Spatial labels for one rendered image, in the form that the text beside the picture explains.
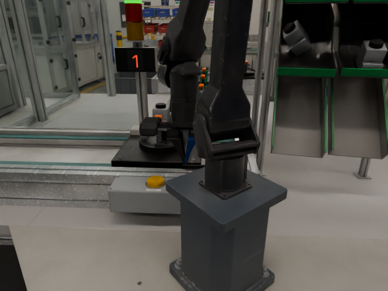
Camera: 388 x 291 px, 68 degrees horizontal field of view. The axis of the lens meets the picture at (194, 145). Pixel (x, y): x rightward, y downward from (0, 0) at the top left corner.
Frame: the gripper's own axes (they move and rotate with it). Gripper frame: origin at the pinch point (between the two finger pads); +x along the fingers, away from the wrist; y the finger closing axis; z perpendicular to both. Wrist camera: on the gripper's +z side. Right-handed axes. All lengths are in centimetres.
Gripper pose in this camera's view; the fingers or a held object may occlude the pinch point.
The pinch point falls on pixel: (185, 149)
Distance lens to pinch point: 64.2
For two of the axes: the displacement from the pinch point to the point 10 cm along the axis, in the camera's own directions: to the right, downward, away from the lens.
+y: -10.0, -0.2, 0.5
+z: 0.5, -3.8, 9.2
